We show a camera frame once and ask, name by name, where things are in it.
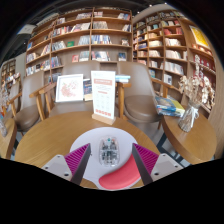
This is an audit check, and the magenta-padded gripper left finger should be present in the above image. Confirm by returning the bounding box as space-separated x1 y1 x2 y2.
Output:
41 143 92 186

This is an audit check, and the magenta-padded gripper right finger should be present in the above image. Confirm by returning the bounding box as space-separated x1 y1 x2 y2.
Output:
131 143 184 186

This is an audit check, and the transparent computer mouse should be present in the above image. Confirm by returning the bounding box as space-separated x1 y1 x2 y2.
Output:
98 135 121 168

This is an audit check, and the white mouse pad, red wrist rest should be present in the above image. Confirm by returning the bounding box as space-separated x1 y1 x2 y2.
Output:
69 126 143 191

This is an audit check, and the beige wooden-armed chair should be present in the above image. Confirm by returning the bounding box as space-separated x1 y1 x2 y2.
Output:
7 70 46 133
116 60 174 129

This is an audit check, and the glass vase with dried flowers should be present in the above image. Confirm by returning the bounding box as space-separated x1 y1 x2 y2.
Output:
177 54 216 133

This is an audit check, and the blue and yellow book pile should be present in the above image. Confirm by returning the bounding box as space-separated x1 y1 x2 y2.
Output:
154 95 186 118

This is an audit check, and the dark book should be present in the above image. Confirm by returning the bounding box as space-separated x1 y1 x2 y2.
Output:
82 78 94 102

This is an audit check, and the white framed picture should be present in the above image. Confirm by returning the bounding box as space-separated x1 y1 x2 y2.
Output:
55 73 85 103

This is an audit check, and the white sign on wooden base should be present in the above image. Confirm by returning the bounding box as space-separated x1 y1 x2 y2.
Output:
90 69 117 126

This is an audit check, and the stack of pale blue books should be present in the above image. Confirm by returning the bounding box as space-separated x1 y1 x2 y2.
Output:
114 74 132 84

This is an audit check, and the beige chair holding framed picture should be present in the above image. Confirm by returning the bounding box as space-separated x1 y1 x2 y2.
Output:
29 60 126 122

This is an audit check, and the small distant bookshelf unit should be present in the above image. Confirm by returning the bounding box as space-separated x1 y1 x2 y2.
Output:
0 58 18 89

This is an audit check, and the curved wooden bookshelf unit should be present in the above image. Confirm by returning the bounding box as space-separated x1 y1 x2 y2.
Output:
132 11 224 161

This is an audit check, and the wide wooden bookshelf unit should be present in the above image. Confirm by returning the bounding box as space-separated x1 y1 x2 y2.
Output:
24 7 134 84

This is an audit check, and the white hanging ceiling sign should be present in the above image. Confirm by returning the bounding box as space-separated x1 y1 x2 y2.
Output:
16 23 37 35

